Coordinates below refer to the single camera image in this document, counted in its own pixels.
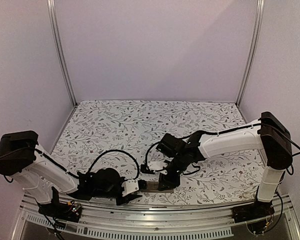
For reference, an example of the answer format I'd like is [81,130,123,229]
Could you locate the white remote control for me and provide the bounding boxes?
[139,181,174,194]

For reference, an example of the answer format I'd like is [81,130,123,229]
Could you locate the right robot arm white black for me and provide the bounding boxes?
[156,111,293,218]

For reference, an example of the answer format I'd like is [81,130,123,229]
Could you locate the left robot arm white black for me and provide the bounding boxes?
[0,130,148,217]

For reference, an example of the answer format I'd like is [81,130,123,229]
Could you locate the floral patterned table mat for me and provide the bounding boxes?
[51,100,264,206]

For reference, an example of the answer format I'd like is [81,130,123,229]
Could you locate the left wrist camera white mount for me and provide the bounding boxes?
[121,179,148,197]

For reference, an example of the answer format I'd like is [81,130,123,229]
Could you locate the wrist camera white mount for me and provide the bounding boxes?
[121,179,148,197]
[140,161,168,175]

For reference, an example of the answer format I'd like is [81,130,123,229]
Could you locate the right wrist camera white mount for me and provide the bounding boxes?
[140,161,168,175]

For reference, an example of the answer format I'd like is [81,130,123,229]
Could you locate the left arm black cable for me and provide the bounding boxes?
[87,149,141,180]

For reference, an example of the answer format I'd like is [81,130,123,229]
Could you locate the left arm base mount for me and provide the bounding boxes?
[38,186,82,223]

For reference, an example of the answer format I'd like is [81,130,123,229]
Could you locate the aluminium front rail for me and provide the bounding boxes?
[11,194,300,240]

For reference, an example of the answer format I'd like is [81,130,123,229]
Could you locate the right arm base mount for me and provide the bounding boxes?
[231,200,275,223]

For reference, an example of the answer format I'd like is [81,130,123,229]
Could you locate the right aluminium frame post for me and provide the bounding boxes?
[235,0,265,108]

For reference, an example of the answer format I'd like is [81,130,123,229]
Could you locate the aluminium frame post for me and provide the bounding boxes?
[235,0,265,108]
[46,0,78,107]

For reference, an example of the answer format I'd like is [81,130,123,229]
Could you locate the left aluminium frame post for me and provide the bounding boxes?
[46,0,78,107]

